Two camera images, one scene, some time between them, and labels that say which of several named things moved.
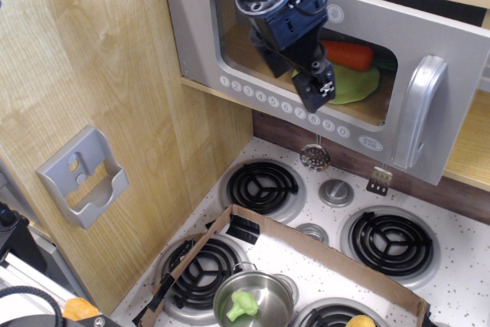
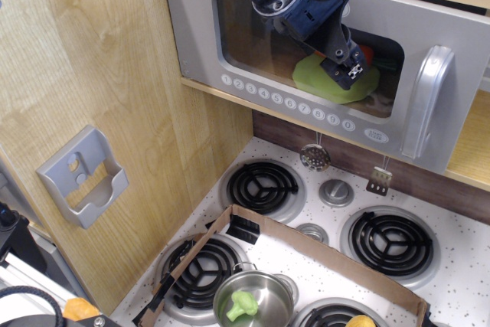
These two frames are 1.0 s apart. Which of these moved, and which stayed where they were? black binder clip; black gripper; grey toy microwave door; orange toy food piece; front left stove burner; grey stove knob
Moved: black gripper; grey toy microwave door
Stayed: orange toy food piece; grey stove knob; front left stove burner; black binder clip
